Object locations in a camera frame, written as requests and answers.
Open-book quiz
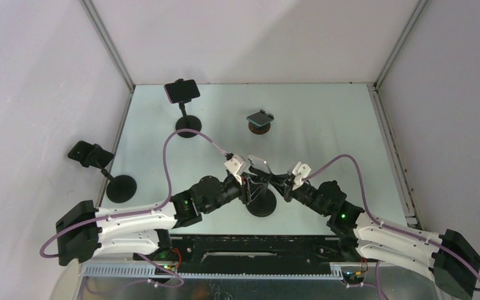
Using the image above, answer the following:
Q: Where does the brown round phone stand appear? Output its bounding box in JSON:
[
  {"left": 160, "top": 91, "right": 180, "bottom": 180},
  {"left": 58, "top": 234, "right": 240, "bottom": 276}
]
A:
[{"left": 248, "top": 122, "right": 271, "bottom": 135}]

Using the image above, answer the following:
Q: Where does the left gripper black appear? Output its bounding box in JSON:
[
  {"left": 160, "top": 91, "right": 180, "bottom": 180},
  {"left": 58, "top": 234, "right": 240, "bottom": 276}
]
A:
[{"left": 203, "top": 173, "right": 269, "bottom": 216}]

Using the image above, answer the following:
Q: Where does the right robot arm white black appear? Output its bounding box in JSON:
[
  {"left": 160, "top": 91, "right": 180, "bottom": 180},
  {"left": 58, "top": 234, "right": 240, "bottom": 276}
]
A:
[{"left": 249, "top": 167, "right": 480, "bottom": 299}]

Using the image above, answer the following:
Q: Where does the grey cable duct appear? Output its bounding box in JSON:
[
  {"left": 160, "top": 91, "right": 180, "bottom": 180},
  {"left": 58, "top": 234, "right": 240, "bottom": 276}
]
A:
[{"left": 82, "top": 264, "right": 351, "bottom": 280}]

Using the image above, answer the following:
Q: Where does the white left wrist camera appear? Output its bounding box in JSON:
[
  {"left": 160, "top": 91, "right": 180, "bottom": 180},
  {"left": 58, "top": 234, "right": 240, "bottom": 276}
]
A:
[{"left": 224, "top": 153, "right": 251, "bottom": 186}]

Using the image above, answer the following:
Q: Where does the black smartphone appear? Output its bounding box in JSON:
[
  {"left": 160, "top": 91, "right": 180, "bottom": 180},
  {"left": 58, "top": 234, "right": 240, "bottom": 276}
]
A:
[{"left": 247, "top": 154, "right": 272, "bottom": 172}]

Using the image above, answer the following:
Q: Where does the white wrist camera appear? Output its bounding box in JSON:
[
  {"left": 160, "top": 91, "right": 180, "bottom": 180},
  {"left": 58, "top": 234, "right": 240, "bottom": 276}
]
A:
[
  {"left": 291, "top": 161, "right": 311, "bottom": 187},
  {"left": 224, "top": 153, "right": 251, "bottom": 186}
]

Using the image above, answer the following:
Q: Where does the black round-base phone stand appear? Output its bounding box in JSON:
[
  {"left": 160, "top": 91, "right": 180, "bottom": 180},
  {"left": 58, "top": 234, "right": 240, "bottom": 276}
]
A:
[{"left": 246, "top": 188, "right": 277, "bottom": 218}]

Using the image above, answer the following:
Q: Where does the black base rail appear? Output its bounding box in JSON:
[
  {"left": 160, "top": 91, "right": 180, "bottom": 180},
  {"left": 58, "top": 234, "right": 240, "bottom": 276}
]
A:
[{"left": 147, "top": 234, "right": 362, "bottom": 276}]

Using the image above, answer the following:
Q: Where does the black rear phone stand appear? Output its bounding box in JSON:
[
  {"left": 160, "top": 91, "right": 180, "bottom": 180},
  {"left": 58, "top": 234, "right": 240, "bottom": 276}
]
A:
[{"left": 175, "top": 102, "right": 202, "bottom": 138}]

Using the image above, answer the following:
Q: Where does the small teal phone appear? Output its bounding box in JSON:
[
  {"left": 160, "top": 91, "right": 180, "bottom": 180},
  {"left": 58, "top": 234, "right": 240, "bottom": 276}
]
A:
[{"left": 246, "top": 109, "right": 274, "bottom": 128}]

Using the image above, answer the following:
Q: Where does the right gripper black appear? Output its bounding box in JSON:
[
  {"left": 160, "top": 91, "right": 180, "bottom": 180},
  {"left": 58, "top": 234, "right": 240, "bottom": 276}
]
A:
[{"left": 266, "top": 174, "right": 328, "bottom": 218}]

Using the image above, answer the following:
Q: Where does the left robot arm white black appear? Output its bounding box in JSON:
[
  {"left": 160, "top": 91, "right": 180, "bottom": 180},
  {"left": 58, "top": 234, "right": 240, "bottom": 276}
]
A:
[{"left": 56, "top": 175, "right": 276, "bottom": 266}]

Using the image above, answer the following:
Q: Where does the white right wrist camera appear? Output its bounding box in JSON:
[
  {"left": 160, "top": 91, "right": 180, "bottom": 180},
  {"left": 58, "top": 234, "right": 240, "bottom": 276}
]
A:
[{"left": 291, "top": 161, "right": 311, "bottom": 187}]

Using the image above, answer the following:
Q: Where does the black phone pink case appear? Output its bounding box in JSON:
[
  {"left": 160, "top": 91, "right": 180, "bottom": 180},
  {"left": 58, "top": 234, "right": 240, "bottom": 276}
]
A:
[{"left": 164, "top": 79, "right": 201, "bottom": 104}]

